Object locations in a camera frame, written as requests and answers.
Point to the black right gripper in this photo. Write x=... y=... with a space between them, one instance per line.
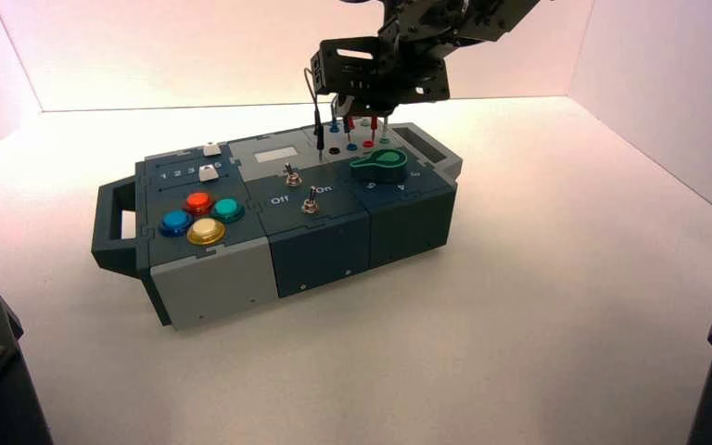
x=417 y=70

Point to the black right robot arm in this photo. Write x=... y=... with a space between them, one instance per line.
x=485 y=15

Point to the green rotary selector knob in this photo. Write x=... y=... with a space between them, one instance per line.
x=379 y=164

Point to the white rectangular display window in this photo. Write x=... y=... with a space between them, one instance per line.
x=275 y=155

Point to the white slider knob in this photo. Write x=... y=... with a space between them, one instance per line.
x=211 y=149
x=207 y=173

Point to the green round push button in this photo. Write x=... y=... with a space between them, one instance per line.
x=228 y=210

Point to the red round push button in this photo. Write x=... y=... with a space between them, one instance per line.
x=199 y=203

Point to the yellow round push button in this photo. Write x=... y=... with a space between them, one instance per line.
x=206 y=231

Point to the blue round push button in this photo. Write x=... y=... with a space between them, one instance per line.
x=176 y=222

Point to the grey and teal control box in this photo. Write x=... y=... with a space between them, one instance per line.
x=207 y=282

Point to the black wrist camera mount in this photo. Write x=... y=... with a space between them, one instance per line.
x=337 y=77

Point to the metal toggle switch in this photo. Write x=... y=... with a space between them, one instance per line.
x=310 y=201
x=293 y=176

